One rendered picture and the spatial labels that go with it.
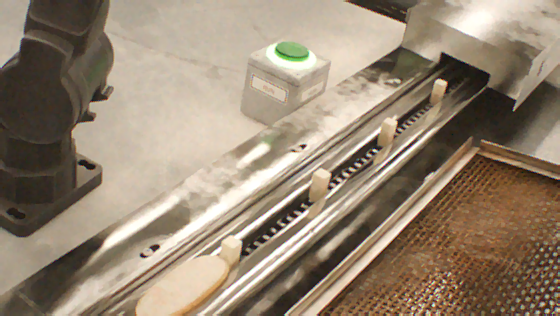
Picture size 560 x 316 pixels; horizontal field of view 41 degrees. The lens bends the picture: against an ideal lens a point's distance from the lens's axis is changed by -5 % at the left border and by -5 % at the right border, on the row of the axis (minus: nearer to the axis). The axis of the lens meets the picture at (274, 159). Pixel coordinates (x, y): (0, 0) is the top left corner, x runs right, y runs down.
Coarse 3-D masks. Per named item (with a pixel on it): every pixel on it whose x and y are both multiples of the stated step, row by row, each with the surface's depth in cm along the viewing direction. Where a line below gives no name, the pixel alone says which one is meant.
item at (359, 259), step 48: (480, 144) 78; (432, 192) 71; (480, 192) 71; (528, 192) 72; (384, 240) 64; (336, 288) 58; (384, 288) 59; (432, 288) 59; (480, 288) 59; (528, 288) 59
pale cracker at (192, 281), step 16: (208, 256) 64; (176, 272) 61; (192, 272) 62; (208, 272) 62; (224, 272) 63; (160, 288) 60; (176, 288) 60; (192, 288) 60; (208, 288) 61; (144, 304) 58; (160, 304) 58; (176, 304) 59; (192, 304) 59
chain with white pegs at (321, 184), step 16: (464, 80) 103; (432, 96) 95; (416, 112) 93; (384, 128) 84; (400, 128) 90; (384, 144) 85; (320, 176) 74; (336, 176) 79; (320, 192) 75; (304, 208) 74; (272, 224) 71; (224, 240) 64; (256, 240) 69; (224, 256) 64; (240, 256) 67
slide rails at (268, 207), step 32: (448, 64) 104; (416, 96) 94; (448, 96) 96; (416, 128) 88; (320, 160) 80; (384, 160) 81; (288, 192) 74; (256, 224) 70; (288, 224) 70; (192, 256) 65; (256, 256) 66; (224, 288) 62
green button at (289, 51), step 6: (282, 42) 88; (288, 42) 88; (294, 42) 88; (276, 48) 86; (282, 48) 86; (288, 48) 87; (294, 48) 87; (300, 48) 87; (306, 48) 87; (276, 54) 86; (282, 54) 86; (288, 54) 85; (294, 54) 86; (300, 54) 86; (306, 54) 86; (288, 60) 85; (294, 60) 85; (300, 60) 86; (306, 60) 86
